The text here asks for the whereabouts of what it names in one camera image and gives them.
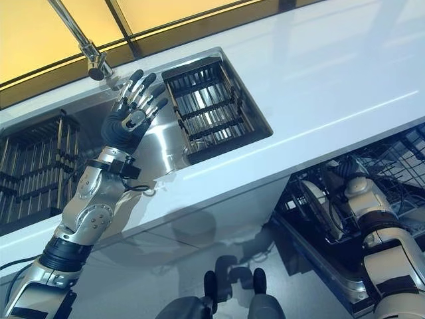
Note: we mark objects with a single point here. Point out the robot leg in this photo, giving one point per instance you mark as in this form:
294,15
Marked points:
210,285
260,282

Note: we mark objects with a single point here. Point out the large cream plate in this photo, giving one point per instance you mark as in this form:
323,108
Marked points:
317,212

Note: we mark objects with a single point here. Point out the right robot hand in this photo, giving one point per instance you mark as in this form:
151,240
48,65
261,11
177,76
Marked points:
345,170

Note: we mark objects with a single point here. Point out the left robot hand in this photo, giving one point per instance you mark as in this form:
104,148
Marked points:
116,129

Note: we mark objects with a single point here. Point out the robot left leg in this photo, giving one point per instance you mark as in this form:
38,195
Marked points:
210,285

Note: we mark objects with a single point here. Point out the black dish drying rack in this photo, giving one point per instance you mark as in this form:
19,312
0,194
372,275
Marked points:
33,172
212,109

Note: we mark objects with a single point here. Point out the white base cabinet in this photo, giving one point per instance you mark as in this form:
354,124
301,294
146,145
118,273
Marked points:
216,212

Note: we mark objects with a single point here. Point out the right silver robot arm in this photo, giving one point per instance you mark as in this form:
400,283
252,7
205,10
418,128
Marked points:
385,259

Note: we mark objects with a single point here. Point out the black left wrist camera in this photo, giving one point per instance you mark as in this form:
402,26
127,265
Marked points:
127,169

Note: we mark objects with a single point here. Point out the stainless steel sink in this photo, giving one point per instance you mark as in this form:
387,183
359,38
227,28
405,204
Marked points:
159,139

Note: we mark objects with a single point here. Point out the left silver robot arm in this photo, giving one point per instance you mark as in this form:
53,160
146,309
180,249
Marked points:
89,212

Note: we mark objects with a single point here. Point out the dishwasher door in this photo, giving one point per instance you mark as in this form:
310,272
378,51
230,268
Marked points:
325,276

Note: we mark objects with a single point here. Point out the open dishwasher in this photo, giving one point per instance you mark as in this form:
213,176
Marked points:
315,266

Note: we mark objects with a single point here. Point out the chrome gooseneck faucet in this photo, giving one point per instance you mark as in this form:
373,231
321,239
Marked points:
93,60

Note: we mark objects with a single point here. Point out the robot right leg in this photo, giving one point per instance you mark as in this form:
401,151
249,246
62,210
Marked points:
260,282

